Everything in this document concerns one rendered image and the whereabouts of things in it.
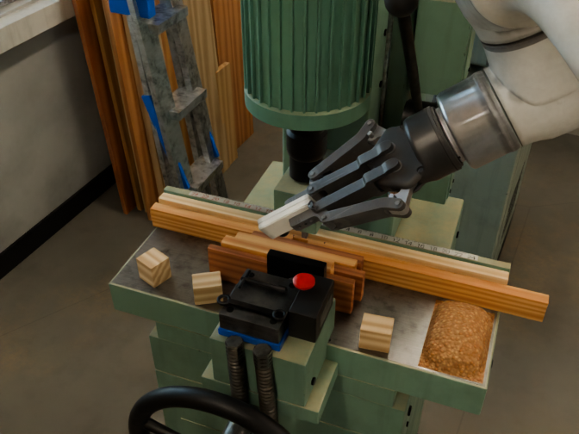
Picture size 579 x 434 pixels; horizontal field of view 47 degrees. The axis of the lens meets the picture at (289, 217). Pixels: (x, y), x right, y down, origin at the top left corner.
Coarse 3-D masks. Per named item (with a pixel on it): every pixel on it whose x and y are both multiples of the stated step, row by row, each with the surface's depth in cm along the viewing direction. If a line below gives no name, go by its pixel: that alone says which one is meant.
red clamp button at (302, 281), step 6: (294, 276) 91; (300, 276) 90; (306, 276) 90; (312, 276) 90; (294, 282) 90; (300, 282) 89; (306, 282) 89; (312, 282) 90; (300, 288) 89; (306, 288) 89
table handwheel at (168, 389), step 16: (144, 400) 89; (160, 400) 86; (176, 400) 85; (192, 400) 84; (208, 400) 83; (224, 400) 83; (240, 400) 84; (144, 416) 90; (224, 416) 83; (240, 416) 82; (256, 416) 82; (144, 432) 94; (160, 432) 92; (176, 432) 93; (224, 432) 94; (240, 432) 94; (256, 432) 82; (272, 432) 82; (288, 432) 84
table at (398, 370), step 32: (192, 256) 113; (128, 288) 106; (160, 288) 106; (192, 288) 106; (224, 288) 106; (384, 288) 106; (160, 320) 108; (192, 320) 105; (352, 320) 101; (416, 320) 101; (352, 352) 96; (384, 352) 96; (416, 352) 96; (224, 384) 96; (320, 384) 95; (384, 384) 98; (416, 384) 95; (448, 384) 93; (480, 384) 92; (320, 416) 93
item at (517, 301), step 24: (168, 216) 116; (192, 216) 115; (216, 240) 115; (312, 240) 110; (384, 264) 105; (408, 264) 105; (408, 288) 106; (432, 288) 104; (456, 288) 103; (480, 288) 101; (504, 288) 101; (504, 312) 102; (528, 312) 100
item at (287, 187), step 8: (328, 152) 107; (288, 168) 103; (288, 176) 101; (280, 184) 100; (288, 184) 100; (296, 184) 100; (304, 184) 100; (280, 192) 99; (288, 192) 98; (296, 192) 98; (280, 200) 99; (320, 224) 102; (312, 232) 101
